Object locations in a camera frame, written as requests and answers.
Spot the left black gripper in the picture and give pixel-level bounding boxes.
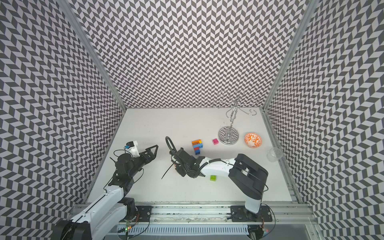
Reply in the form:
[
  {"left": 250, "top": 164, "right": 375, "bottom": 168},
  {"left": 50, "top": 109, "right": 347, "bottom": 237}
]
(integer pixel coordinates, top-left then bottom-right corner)
[{"left": 128, "top": 145, "right": 159, "bottom": 178}]

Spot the light blue lego plate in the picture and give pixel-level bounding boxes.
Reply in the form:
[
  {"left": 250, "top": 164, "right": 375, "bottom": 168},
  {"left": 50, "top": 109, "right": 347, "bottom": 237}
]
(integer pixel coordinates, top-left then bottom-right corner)
[{"left": 193, "top": 144, "right": 203, "bottom": 149}]

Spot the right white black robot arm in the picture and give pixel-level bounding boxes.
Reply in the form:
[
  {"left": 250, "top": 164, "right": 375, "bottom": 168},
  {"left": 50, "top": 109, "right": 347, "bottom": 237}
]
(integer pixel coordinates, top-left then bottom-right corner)
[{"left": 165, "top": 137, "right": 269, "bottom": 214}]

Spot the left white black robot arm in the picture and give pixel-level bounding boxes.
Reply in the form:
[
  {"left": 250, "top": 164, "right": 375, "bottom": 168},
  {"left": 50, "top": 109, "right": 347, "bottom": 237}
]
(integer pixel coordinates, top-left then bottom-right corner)
[{"left": 51, "top": 145, "right": 159, "bottom": 240}]

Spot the silver metal jewelry stand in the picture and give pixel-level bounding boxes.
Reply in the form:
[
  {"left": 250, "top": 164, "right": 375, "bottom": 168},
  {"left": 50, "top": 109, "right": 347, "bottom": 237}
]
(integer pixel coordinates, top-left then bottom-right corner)
[{"left": 213, "top": 90, "right": 257, "bottom": 145}]

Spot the orange patterned small plate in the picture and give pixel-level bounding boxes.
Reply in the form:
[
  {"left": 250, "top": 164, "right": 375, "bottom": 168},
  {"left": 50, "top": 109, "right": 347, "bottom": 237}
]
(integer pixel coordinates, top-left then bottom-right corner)
[{"left": 244, "top": 133, "right": 263, "bottom": 149}]

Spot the clear glass cup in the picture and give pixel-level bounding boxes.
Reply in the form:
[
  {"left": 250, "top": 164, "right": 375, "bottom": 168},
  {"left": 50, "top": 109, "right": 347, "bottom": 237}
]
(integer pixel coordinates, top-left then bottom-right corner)
[{"left": 267, "top": 148, "right": 284, "bottom": 163}]

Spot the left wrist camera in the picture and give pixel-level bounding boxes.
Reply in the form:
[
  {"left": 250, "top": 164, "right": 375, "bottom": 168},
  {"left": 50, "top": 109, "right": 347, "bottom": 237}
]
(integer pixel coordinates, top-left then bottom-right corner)
[{"left": 125, "top": 141, "right": 140, "bottom": 158}]

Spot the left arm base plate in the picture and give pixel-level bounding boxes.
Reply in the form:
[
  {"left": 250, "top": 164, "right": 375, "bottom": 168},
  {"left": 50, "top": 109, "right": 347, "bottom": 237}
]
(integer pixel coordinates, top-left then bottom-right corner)
[{"left": 122, "top": 206, "right": 153, "bottom": 223}]

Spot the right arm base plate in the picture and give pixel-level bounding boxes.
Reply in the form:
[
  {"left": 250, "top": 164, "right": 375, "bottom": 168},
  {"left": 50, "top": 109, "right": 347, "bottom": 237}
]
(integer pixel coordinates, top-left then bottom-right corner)
[{"left": 227, "top": 205, "right": 274, "bottom": 223}]

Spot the white ribbed cable duct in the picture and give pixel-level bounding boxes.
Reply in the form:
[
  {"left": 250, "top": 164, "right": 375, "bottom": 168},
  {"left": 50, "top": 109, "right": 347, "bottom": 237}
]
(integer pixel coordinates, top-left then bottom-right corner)
[{"left": 128, "top": 224, "right": 249, "bottom": 236}]

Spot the aluminium front rail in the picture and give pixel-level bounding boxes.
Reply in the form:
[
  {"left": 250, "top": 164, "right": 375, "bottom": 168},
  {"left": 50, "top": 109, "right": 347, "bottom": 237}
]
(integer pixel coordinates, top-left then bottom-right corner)
[{"left": 68, "top": 203, "right": 319, "bottom": 225}]

